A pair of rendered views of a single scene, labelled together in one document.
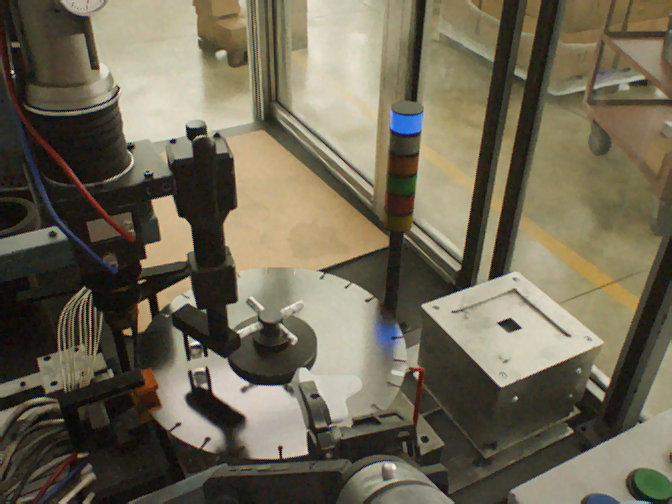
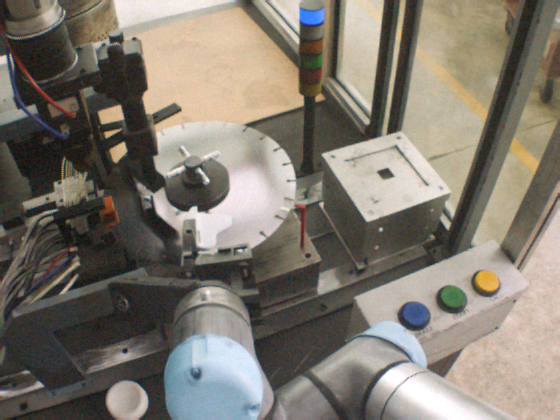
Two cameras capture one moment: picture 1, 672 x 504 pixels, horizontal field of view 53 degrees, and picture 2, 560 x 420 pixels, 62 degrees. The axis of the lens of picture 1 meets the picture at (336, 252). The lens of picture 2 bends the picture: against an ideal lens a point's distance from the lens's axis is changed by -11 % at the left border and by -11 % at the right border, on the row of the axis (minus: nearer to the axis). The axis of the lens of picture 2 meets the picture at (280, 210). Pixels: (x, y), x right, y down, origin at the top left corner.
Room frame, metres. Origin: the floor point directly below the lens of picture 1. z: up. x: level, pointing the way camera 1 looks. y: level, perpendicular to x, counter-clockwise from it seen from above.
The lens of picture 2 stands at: (0.03, -0.14, 1.57)
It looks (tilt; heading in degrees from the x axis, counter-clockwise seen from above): 49 degrees down; 8
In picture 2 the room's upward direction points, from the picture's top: 1 degrees counter-clockwise
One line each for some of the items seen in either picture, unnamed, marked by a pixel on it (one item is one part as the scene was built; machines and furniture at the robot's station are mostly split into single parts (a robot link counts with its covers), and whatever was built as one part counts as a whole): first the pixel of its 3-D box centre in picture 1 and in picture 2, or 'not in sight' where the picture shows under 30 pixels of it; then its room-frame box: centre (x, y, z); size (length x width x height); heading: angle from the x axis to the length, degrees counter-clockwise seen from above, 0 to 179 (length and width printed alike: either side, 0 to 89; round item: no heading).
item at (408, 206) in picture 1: (399, 198); (310, 70); (0.86, -0.09, 1.02); 0.05 x 0.04 x 0.03; 29
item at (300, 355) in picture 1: (271, 340); (195, 178); (0.61, 0.08, 0.96); 0.11 x 0.11 x 0.03
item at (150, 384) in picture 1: (112, 406); (87, 220); (0.51, 0.25, 0.95); 0.10 x 0.03 x 0.07; 119
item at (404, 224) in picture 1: (398, 216); (309, 84); (0.86, -0.09, 0.98); 0.05 x 0.04 x 0.03; 29
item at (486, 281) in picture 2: not in sight; (485, 283); (0.49, -0.41, 0.90); 0.04 x 0.04 x 0.02
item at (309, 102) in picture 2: (392, 282); (308, 133); (0.86, -0.09, 0.86); 0.02 x 0.02 x 0.22
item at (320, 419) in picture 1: (319, 423); (192, 250); (0.38, 0.01, 1.08); 0.09 x 0.02 x 0.05; 16
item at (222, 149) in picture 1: (206, 219); (130, 97); (0.55, 0.13, 1.17); 0.06 x 0.05 x 0.20; 110
